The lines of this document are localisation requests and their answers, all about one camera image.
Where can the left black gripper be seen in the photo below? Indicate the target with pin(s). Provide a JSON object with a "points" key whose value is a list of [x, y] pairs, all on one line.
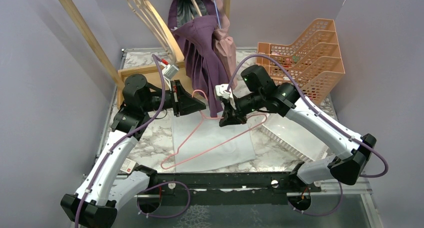
{"points": [[185, 104]]}

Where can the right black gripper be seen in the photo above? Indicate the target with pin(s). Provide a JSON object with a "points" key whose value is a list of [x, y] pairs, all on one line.
{"points": [[231, 116]]}

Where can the white garment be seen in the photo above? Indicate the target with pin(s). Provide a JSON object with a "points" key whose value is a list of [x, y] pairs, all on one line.
{"points": [[212, 147]]}

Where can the pink pleated skirt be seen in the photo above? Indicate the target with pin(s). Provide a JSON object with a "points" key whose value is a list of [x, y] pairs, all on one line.
{"points": [[224, 45]]}

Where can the purple garment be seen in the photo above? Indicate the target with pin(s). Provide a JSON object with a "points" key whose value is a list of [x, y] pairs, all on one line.
{"points": [[195, 38]]}

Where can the wooden hanger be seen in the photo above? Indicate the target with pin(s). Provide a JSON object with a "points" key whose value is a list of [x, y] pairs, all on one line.
{"points": [[147, 13], [193, 1]]}

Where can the blue wire hanger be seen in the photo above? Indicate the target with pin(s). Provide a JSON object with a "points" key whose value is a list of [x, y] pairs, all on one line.
{"points": [[217, 14]]}

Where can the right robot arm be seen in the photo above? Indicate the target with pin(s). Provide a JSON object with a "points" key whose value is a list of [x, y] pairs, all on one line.
{"points": [[351, 150]]}

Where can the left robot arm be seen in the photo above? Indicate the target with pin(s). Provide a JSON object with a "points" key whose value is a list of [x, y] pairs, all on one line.
{"points": [[95, 204]]}

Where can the white laundry basket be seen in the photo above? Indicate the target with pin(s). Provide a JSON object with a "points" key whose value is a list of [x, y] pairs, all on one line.
{"points": [[294, 138]]}

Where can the small white box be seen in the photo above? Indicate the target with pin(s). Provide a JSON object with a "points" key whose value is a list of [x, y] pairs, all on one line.
{"points": [[128, 166]]}

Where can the orange plastic file organizer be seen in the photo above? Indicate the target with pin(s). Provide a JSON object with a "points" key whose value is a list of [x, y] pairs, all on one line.
{"points": [[314, 60]]}

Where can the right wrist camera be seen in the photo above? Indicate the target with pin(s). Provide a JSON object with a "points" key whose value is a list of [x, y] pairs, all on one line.
{"points": [[223, 92]]}

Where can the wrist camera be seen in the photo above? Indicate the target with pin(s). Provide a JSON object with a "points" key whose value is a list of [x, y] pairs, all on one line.
{"points": [[170, 71], [223, 92]]}

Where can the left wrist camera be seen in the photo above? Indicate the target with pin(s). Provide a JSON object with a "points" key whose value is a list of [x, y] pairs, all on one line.
{"points": [[170, 71]]}

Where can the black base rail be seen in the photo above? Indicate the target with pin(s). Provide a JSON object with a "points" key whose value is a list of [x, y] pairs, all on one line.
{"points": [[215, 189]]}

